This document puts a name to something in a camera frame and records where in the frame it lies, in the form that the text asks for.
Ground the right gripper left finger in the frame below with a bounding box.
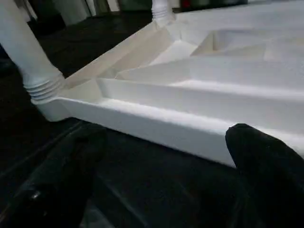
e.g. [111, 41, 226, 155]
[7, 123, 108, 228]

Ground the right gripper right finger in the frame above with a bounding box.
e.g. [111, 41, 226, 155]
[224, 123, 304, 228]

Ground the white plastic table top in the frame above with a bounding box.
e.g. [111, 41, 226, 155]
[42, 0, 304, 169]

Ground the white plastic table leg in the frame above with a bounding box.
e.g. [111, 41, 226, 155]
[151, 0, 174, 26]
[0, 0, 65, 105]

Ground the black work mat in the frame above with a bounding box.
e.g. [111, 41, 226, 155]
[0, 10, 262, 228]

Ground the white glass door cabinet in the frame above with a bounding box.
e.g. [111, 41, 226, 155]
[51, 0, 122, 26]

